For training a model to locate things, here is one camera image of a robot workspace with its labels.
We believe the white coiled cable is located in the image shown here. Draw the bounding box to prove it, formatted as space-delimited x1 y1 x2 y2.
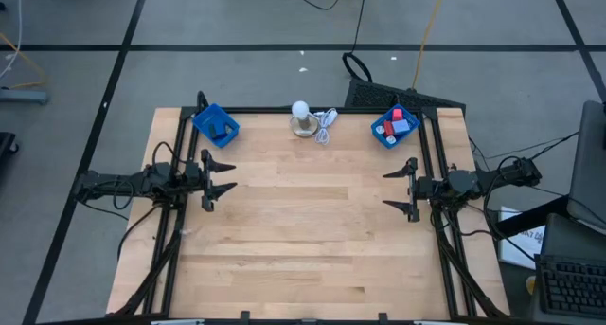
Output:
310 107 340 146

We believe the white paper sign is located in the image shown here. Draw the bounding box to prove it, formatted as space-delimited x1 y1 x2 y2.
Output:
499 205 546 270

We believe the black floor cable with loop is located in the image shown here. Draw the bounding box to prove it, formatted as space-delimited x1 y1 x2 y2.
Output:
341 0 374 83

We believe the black keyboard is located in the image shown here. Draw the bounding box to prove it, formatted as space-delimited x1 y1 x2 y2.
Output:
534 253 606 319

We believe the black desk bar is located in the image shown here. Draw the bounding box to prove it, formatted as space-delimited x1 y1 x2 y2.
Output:
492 195 570 242

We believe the orange floor cable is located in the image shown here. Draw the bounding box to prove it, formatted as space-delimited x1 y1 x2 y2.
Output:
0 30 49 90

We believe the grey floor strip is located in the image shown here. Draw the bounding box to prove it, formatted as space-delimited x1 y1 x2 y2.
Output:
0 87 49 105

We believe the bulb lamp with wooden base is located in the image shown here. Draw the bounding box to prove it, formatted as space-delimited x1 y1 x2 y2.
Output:
289 99 321 138

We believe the yellow hanging cable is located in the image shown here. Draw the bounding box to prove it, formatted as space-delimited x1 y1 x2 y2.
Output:
410 0 449 91

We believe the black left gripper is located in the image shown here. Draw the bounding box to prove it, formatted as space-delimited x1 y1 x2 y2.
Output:
182 149 239 213

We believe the black metal table frame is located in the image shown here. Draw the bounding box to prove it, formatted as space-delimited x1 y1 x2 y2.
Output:
113 90 510 321

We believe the grey laptop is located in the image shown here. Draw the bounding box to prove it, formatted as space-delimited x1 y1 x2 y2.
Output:
566 100 606 232

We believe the black mesh panel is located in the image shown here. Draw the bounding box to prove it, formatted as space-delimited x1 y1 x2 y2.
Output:
344 77 468 116

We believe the blue plastic bin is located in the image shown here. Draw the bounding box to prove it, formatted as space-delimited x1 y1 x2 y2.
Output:
370 103 421 151
191 102 241 149

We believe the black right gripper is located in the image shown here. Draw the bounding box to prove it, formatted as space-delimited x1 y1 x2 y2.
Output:
382 156 435 224

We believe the white floor cable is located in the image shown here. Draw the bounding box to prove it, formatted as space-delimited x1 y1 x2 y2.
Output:
0 0 25 80

